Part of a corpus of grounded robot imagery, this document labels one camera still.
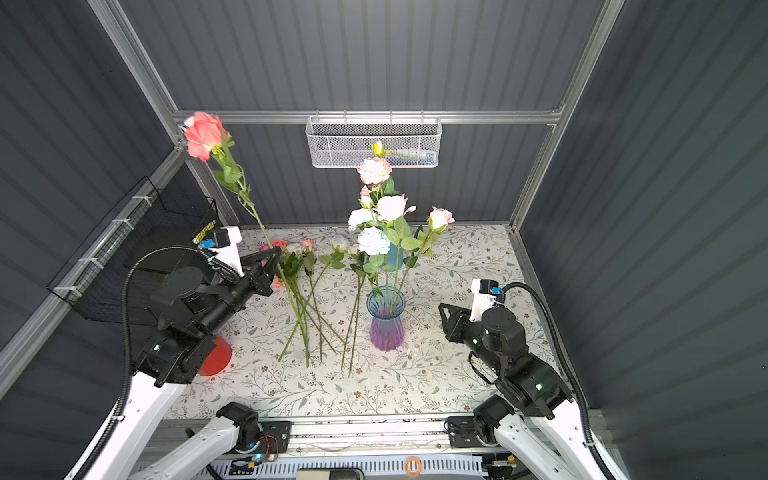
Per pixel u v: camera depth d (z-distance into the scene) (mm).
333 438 754
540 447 568
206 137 496
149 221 788
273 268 598
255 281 530
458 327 580
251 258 566
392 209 650
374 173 621
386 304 788
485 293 588
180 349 438
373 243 664
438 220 666
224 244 510
